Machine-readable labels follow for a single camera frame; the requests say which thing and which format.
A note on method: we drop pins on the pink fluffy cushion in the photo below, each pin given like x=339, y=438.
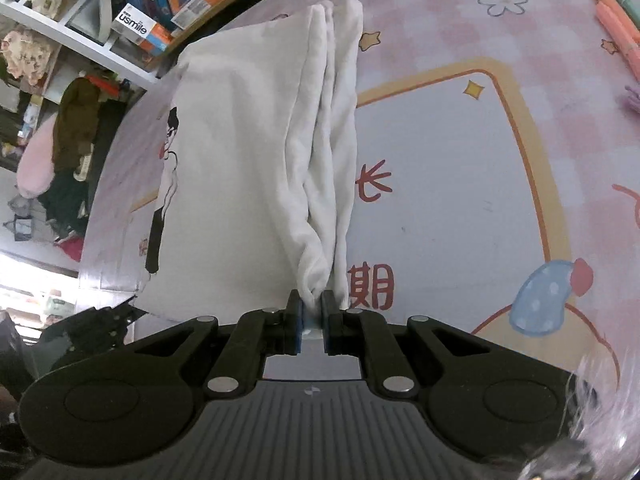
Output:
x=35, y=160

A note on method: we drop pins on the small grey bag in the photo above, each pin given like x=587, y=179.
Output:
x=20, y=227

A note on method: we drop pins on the white orange upright box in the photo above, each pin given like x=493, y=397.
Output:
x=135, y=27

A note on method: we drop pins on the purple straw bundle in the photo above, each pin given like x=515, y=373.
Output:
x=631, y=100

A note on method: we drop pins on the pink flower decoration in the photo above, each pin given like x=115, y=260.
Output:
x=22, y=52

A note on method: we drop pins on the pink straw bundle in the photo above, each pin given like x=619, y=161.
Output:
x=617, y=27

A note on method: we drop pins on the white frame wooden bookshelf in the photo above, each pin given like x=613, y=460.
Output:
x=100, y=57

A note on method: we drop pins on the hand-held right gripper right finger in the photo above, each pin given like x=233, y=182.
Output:
x=327, y=325

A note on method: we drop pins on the dark clothes pile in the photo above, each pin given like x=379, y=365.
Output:
x=65, y=200

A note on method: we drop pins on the red plastic toy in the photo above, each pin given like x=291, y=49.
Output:
x=102, y=85

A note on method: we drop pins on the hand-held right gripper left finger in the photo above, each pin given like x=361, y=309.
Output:
x=299, y=325

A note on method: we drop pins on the white printed T-shirt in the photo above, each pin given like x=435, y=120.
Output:
x=240, y=135

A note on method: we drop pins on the clear plastic film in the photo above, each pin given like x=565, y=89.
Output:
x=610, y=410

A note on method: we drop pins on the dark brown plush toy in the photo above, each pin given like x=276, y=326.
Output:
x=77, y=120

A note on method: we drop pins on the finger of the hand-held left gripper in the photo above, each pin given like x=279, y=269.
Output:
x=105, y=320

